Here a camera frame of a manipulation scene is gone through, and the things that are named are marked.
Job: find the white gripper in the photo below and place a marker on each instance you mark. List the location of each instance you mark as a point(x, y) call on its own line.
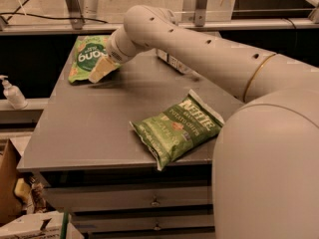
point(114, 51)

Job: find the green rice chip bag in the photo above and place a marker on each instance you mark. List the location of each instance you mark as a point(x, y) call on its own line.
point(86, 54)

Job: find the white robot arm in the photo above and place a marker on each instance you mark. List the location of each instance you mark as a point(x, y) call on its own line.
point(266, 157)

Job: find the green Kettle potato chip bag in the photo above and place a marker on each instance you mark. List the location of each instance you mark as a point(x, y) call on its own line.
point(179, 129)

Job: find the clear plastic water bottle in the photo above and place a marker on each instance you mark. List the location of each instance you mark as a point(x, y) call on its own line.
point(173, 62)

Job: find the grey drawer cabinet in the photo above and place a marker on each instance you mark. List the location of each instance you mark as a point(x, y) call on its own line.
point(95, 167)

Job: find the white pump dispenser bottle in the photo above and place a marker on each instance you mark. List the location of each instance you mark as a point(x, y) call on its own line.
point(13, 94)

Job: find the white cardboard box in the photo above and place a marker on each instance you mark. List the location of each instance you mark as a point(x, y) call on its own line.
point(49, 225)

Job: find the brown cardboard box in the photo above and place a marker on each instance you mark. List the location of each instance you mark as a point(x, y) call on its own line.
point(10, 205)

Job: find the metal rail frame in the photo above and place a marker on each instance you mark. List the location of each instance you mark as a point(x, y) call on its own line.
point(87, 16)

